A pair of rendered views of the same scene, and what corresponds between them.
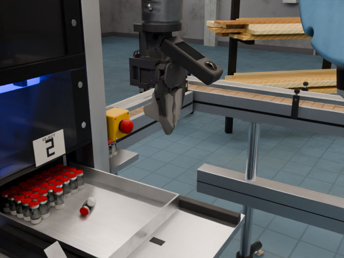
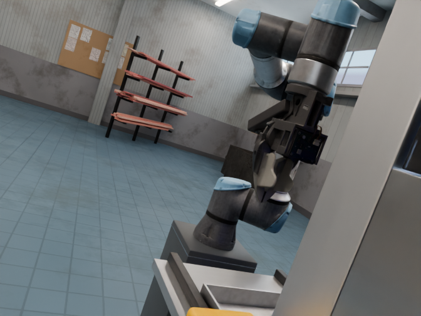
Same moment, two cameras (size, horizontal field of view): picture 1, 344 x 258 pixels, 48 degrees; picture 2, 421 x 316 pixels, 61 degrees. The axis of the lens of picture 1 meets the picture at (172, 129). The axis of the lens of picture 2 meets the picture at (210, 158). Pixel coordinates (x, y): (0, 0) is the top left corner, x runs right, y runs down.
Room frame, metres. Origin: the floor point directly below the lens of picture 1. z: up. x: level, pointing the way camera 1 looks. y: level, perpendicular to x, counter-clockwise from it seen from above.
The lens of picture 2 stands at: (1.30, 0.27, 1.20)
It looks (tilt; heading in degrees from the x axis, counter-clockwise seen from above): 7 degrees down; 214
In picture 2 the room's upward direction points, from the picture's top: 19 degrees clockwise
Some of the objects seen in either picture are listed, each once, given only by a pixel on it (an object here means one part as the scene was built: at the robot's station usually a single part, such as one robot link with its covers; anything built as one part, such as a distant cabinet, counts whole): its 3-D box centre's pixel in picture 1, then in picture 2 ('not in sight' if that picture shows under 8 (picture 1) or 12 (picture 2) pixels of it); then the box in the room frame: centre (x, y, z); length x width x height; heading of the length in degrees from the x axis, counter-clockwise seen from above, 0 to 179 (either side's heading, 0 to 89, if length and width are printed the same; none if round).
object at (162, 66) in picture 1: (158, 56); (297, 125); (0.72, 0.02, 1.23); 0.09 x 0.08 x 0.12; 59
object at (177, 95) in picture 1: (165, 108); (267, 179); (0.73, 0.01, 1.13); 0.06 x 0.03 x 0.09; 59
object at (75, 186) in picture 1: (55, 193); not in sight; (0.78, 0.27, 0.91); 0.18 x 0.02 x 0.05; 149
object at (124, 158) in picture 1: (107, 158); not in sight; (1.05, 0.19, 0.87); 0.14 x 0.13 x 0.02; 59
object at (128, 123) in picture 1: (125, 126); not in sight; (0.99, 0.13, 1.00); 0.04 x 0.04 x 0.04; 59
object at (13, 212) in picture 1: (42, 188); not in sight; (0.80, 0.31, 0.91); 0.18 x 0.02 x 0.05; 149
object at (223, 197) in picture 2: not in sight; (230, 197); (0.23, -0.32, 0.96); 0.13 x 0.12 x 0.14; 112
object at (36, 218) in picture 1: (35, 212); not in sight; (0.70, 0.29, 0.91); 0.02 x 0.02 x 0.05
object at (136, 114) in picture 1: (133, 113); not in sight; (1.33, 0.14, 0.92); 0.69 x 0.15 x 0.16; 149
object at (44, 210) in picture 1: (43, 207); not in sight; (0.72, 0.28, 0.91); 0.02 x 0.02 x 0.05
